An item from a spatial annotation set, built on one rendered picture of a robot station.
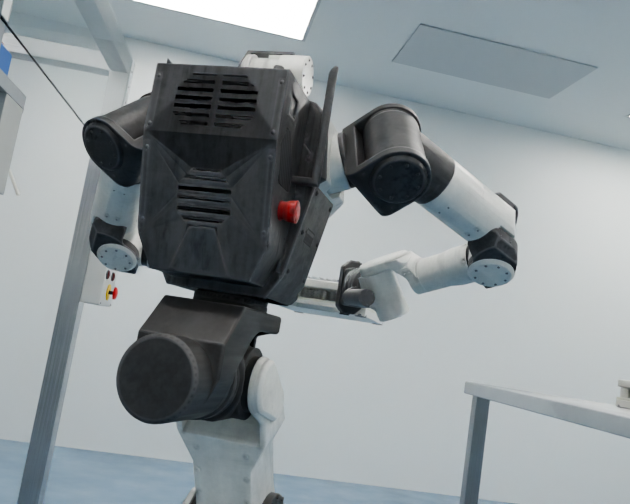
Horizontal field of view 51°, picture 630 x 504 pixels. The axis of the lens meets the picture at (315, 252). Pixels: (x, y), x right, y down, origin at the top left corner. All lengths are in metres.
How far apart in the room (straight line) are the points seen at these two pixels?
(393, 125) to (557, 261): 4.62
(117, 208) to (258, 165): 0.45
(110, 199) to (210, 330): 0.44
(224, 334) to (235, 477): 0.33
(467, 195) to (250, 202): 0.36
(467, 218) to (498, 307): 4.24
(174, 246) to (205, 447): 0.37
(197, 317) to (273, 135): 0.27
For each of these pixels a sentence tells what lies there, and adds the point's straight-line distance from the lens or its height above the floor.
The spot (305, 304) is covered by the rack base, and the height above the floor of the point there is 1.02.
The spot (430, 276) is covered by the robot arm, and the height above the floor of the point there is 1.09.
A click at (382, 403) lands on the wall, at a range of 5.00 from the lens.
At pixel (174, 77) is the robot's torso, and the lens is 0.97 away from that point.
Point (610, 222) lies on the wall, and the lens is 5.87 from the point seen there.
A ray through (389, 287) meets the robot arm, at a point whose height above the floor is 1.07.
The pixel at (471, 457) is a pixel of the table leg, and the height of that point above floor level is 0.69.
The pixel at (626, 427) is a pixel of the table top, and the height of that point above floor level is 0.88.
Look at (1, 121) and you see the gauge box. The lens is 1.55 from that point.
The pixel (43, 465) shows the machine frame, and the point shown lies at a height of 0.46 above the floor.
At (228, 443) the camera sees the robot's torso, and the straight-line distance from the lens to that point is 1.12.
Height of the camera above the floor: 0.94
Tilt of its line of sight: 8 degrees up
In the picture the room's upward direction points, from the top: 9 degrees clockwise
